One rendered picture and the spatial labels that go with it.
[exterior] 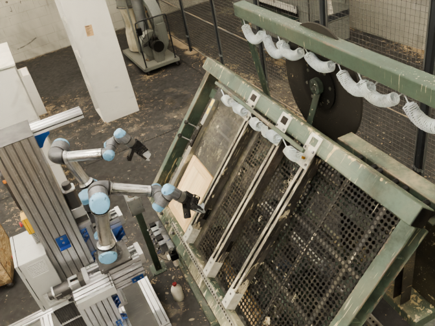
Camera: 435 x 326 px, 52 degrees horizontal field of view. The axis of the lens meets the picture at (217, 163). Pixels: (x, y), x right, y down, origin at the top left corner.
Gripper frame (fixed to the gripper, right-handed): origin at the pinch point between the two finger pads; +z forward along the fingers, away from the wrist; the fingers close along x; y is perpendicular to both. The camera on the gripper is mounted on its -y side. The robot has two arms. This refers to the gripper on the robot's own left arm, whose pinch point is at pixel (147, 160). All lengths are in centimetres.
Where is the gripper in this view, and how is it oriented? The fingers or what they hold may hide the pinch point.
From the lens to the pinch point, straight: 345.3
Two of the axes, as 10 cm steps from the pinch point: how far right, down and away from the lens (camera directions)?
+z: 5.6, 5.3, 6.4
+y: 7.0, -7.1, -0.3
